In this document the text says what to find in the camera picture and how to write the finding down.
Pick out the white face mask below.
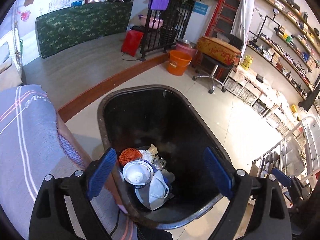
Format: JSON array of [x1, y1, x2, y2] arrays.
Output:
[[135, 171, 170, 211]]

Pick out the black trash bin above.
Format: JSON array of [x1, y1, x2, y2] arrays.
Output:
[[98, 85, 229, 230]]

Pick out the grey striped table cloth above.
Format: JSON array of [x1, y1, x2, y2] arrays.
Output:
[[0, 84, 138, 240]]

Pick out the orange mesh net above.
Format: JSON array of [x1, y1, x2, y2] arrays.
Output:
[[118, 148, 142, 166]]

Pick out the yellow small container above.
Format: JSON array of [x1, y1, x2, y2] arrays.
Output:
[[240, 55, 253, 70]]

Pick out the rolling stool with cushion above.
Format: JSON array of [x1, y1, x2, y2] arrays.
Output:
[[192, 33, 244, 94]]

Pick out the white swing bed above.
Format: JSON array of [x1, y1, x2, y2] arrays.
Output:
[[0, 28, 22, 91]]

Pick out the orange plastic bucket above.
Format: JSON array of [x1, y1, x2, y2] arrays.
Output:
[[167, 50, 192, 76]]

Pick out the pink bucket with lid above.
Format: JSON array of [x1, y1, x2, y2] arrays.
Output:
[[175, 38, 197, 58]]

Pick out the red bag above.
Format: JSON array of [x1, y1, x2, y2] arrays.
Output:
[[121, 30, 144, 57]]

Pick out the black metal rack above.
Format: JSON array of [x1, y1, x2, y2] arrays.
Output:
[[140, 0, 195, 61]]

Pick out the pink basin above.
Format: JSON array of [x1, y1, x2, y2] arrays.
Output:
[[138, 15, 163, 29]]

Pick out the wall shelves with products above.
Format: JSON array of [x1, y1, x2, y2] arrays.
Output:
[[224, 0, 320, 136]]

